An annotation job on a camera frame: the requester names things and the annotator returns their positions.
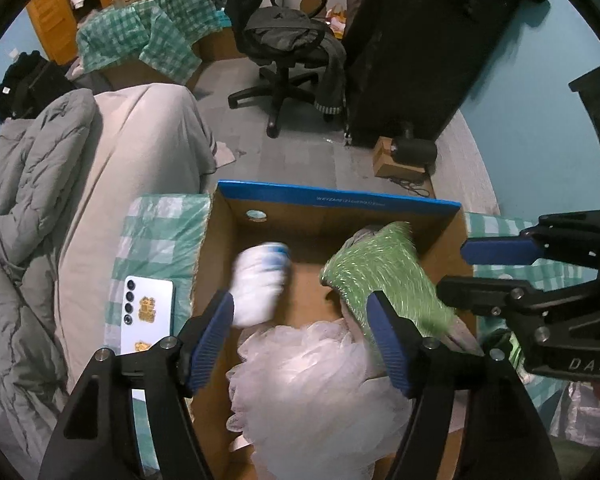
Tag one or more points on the green checkered cloth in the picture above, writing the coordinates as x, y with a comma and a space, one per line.
145, 40

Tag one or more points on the white mesh bath loofah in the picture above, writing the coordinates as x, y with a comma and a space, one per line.
310, 390

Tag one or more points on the large brown cardboard box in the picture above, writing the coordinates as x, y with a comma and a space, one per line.
130, 72

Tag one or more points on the tall black covered wardrobe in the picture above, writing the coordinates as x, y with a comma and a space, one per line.
415, 60

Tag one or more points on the green checkered tablecloth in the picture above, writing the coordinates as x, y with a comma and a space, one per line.
165, 230

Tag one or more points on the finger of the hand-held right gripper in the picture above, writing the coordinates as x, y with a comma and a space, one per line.
480, 294
495, 251

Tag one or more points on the grey quilted comforter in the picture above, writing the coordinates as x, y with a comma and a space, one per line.
25, 220

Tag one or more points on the black backpack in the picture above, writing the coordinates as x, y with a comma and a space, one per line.
25, 85

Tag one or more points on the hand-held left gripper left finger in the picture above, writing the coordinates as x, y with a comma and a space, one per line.
207, 345

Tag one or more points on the blue-rimmed cardboard box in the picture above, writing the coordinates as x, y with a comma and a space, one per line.
305, 215

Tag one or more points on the wooden door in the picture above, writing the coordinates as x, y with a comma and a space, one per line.
55, 20

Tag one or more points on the white smartphone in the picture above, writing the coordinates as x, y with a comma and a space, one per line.
147, 310

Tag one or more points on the black cylindrical device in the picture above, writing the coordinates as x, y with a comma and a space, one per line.
415, 149

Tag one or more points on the clear plastic bag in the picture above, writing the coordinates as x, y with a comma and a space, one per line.
580, 415

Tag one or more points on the white sock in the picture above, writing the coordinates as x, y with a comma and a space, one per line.
260, 285

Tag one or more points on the black jacket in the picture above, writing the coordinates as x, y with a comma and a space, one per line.
280, 35

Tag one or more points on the beige bed sheet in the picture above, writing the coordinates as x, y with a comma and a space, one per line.
140, 150

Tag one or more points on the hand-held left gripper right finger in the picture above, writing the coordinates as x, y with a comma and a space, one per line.
387, 345

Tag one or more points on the black office chair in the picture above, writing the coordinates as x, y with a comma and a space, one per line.
275, 90

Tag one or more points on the grey-mauve cloth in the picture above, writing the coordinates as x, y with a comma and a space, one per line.
462, 332

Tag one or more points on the green glove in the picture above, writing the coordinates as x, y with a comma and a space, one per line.
385, 280

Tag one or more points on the small brown cardboard box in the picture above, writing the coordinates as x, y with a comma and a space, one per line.
385, 160

